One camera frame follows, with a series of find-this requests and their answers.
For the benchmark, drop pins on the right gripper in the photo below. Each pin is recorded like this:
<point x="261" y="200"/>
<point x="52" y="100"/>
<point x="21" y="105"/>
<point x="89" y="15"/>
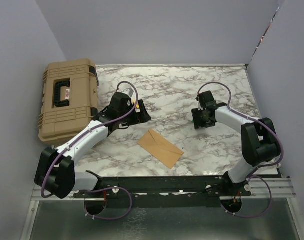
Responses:
<point x="198" y="122"/>

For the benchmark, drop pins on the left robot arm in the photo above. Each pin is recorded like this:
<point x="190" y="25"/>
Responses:
<point x="55" y="172"/>

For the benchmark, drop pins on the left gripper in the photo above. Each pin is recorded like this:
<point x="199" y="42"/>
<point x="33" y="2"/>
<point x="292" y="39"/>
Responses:
<point x="139" y="117"/>

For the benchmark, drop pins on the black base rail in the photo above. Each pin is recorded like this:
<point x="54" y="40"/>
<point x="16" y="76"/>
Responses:
<point x="164" y="192"/>

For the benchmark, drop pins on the brown paper envelope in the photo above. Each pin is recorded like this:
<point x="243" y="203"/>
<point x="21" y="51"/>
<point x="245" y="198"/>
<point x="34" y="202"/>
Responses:
<point x="160" y="148"/>

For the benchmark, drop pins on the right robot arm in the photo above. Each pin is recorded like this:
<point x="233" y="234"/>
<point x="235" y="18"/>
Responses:
<point x="259" y="143"/>

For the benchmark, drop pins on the tan plastic tool case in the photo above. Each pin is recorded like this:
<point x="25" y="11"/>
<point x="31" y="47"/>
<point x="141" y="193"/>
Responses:
<point x="69" y="100"/>

